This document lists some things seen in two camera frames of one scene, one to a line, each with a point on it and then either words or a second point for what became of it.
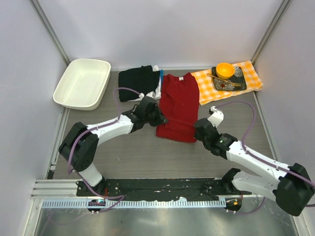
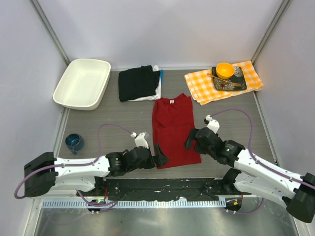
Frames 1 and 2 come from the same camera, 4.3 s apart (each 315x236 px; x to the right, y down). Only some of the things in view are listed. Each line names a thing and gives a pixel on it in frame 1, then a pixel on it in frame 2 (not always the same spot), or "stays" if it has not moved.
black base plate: (129, 189) stays
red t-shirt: (179, 102) to (173, 119)
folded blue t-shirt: (162, 75) stays
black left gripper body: (154, 118) to (147, 164)
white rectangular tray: (83, 85) stays
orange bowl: (225, 70) stays
